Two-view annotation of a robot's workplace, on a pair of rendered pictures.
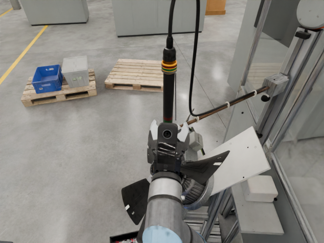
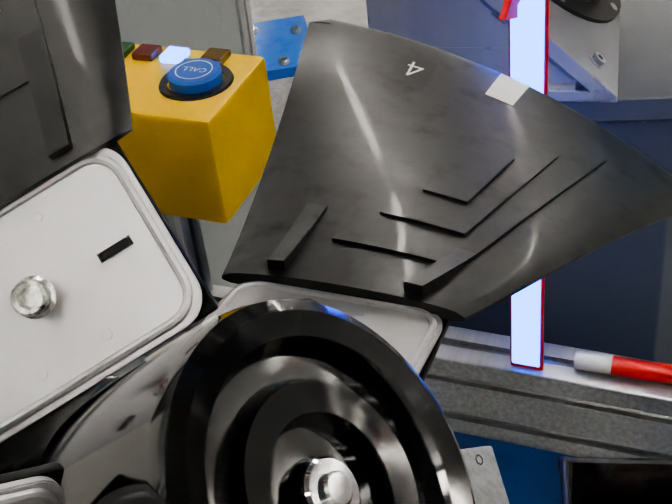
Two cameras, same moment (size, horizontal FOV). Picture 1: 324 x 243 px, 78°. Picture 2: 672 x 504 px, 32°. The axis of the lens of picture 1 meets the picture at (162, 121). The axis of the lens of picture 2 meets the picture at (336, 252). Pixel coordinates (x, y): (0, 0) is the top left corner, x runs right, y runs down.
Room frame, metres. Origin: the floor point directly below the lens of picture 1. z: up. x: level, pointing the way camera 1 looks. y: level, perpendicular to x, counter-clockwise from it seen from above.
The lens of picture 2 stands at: (0.82, 0.12, 1.48)
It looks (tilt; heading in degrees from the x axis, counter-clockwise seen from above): 37 degrees down; 202
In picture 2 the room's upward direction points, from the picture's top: 7 degrees counter-clockwise
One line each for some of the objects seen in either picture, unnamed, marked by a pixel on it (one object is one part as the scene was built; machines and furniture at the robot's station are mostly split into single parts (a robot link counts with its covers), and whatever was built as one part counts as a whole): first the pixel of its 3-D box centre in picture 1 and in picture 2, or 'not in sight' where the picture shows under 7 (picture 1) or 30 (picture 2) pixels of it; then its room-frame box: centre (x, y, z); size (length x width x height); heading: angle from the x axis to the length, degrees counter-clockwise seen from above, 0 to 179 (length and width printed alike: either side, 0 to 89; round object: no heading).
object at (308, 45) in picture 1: (249, 159); not in sight; (0.90, -0.63, 0.90); 0.08 x 0.06 x 1.80; 32
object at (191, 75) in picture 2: not in sight; (195, 78); (0.15, -0.25, 1.08); 0.04 x 0.04 x 0.02
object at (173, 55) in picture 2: not in sight; (174, 55); (0.11, -0.28, 1.08); 0.02 x 0.02 x 0.01; 87
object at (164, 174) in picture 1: (167, 165); not in sight; (0.31, -0.01, 1.64); 0.12 x 0.08 x 0.09; 176
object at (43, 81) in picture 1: (48, 78); not in sight; (3.18, 2.02, 0.25); 0.60 x 0.41 x 0.22; 17
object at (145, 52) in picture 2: not in sight; (146, 52); (0.11, -0.30, 1.08); 0.02 x 0.02 x 0.01; 87
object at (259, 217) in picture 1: (252, 202); not in sight; (0.60, -0.58, 0.85); 0.36 x 0.24 x 0.03; 177
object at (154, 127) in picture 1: (154, 135); not in sight; (0.41, 0.02, 1.65); 0.09 x 0.03 x 0.06; 18
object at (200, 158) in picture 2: not in sight; (155, 134); (0.14, -0.29, 1.02); 0.16 x 0.10 x 0.11; 87
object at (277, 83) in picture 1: (275, 84); not in sight; (0.85, -0.55, 1.55); 0.10 x 0.07 x 0.09; 122
